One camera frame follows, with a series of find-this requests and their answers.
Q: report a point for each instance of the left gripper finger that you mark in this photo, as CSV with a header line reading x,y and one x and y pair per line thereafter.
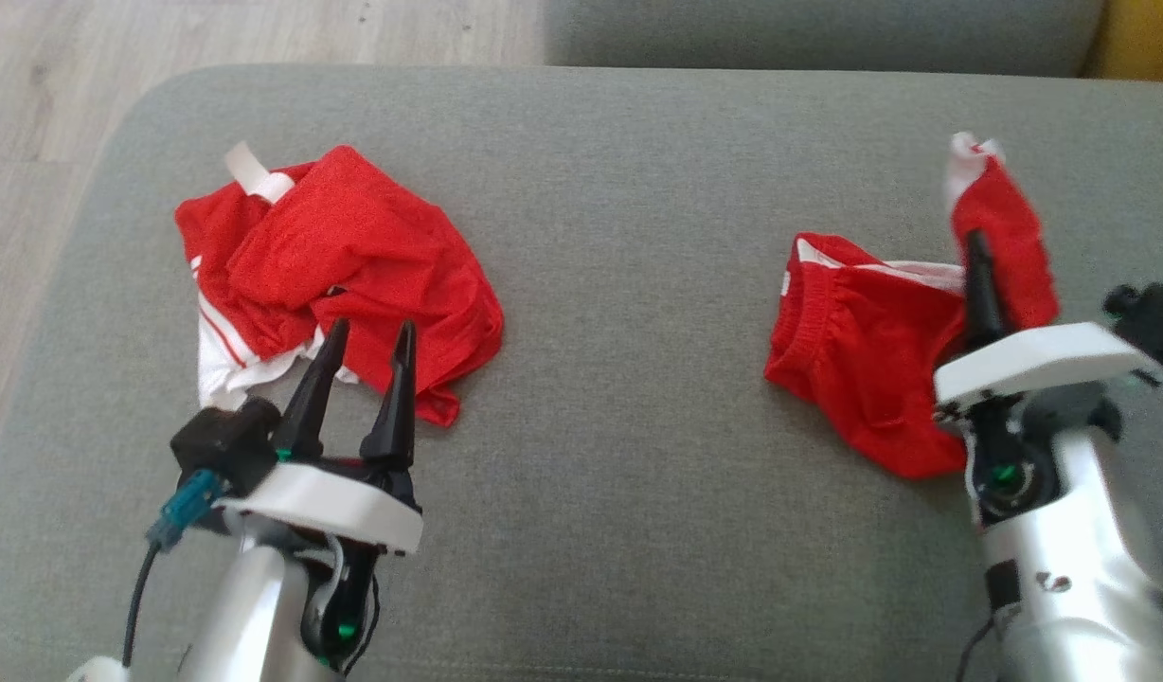
x,y
314,407
397,417

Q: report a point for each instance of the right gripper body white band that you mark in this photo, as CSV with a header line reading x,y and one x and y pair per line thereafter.
x,y
1036,365

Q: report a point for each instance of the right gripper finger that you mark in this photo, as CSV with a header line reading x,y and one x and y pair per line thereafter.
x,y
984,303

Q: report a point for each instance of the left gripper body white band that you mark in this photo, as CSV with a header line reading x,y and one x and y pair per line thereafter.
x,y
326,497

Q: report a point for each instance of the red basketball shorts white trim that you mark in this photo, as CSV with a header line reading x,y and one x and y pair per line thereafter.
x,y
866,360

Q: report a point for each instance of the red basketball jersey white trim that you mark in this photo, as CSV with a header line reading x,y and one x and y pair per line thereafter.
x,y
354,246

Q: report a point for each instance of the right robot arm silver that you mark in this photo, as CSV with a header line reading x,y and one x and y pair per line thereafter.
x,y
1074,587

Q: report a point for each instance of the large grey sofa seat cushion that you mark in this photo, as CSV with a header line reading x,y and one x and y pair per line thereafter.
x,y
619,379

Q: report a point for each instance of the yellow upholstered cushion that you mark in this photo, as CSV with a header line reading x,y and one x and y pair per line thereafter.
x,y
1145,38

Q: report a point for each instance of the small grey sofa cushion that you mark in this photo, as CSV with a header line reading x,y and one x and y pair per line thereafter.
x,y
809,33

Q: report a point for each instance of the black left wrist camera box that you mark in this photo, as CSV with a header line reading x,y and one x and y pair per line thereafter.
x,y
226,445

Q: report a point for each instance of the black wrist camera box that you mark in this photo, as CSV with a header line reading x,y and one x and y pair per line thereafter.
x,y
1154,317
226,445

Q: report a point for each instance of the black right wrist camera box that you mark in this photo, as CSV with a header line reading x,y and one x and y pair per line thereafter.
x,y
1154,317

